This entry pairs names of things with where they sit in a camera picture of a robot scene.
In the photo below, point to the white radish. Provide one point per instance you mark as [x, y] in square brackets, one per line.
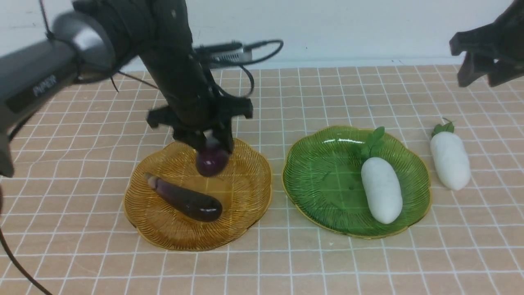
[450, 156]
[380, 181]

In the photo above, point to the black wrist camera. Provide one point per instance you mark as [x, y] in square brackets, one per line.
[222, 54]

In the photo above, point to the amber glass plate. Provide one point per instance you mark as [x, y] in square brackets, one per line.
[243, 188]

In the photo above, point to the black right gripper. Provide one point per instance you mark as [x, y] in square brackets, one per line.
[495, 50]

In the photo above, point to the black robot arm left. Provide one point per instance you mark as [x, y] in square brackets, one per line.
[93, 42]

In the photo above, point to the checkered beige tablecloth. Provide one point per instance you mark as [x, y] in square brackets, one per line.
[64, 221]

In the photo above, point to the purple eggplant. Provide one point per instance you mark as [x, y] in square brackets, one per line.
[195, 205]
[211, 160]

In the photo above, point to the green glass plate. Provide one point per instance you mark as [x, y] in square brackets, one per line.
[322, 178]

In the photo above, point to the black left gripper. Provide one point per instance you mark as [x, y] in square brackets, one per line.
[195, 101]

